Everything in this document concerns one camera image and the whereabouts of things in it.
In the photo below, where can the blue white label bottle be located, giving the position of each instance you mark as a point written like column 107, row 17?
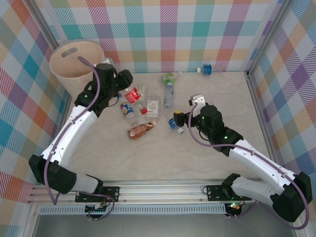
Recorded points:
column 172, row 123

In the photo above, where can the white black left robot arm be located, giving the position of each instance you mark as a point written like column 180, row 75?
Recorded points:
column 71, row 133

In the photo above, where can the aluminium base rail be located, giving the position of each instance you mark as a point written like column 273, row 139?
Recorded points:
column 160, row 191

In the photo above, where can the green label clear bottle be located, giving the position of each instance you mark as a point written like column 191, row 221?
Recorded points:
column 168, row 78

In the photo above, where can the amber tea bottle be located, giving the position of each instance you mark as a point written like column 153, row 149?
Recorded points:
column 139, row 130

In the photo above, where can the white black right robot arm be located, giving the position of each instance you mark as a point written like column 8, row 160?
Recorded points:
column 256, row 160

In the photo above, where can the aluminium frame post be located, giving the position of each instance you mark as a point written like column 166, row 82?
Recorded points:
column 266, row 37
column 46, row 24

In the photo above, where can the circuit board with lights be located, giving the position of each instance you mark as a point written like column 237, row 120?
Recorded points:
column 234, row 207

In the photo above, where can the beige round waste bin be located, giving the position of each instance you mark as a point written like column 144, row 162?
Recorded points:
column 71, row 64

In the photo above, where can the dark blue label bottle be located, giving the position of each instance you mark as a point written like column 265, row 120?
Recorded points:
column 207, row 69

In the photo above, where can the clear bottle blue cap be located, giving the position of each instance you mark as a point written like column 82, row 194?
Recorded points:
column 169, row 96

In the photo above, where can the clear cola bottle blue label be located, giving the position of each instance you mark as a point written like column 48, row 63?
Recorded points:
column 126, row 109

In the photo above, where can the small black circuit board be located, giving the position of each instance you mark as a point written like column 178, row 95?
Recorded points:
column 97, row 209

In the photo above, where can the clear cola bottle red label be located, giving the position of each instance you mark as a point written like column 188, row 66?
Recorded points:
column 132, row 95

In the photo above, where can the aluminium side rail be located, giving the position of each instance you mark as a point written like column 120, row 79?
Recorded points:
column 260, row 111

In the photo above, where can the red bottle cap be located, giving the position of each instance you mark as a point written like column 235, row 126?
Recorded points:
column 142, row 111

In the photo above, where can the clear bottle white label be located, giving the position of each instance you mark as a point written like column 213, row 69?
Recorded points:
column 152, row 108

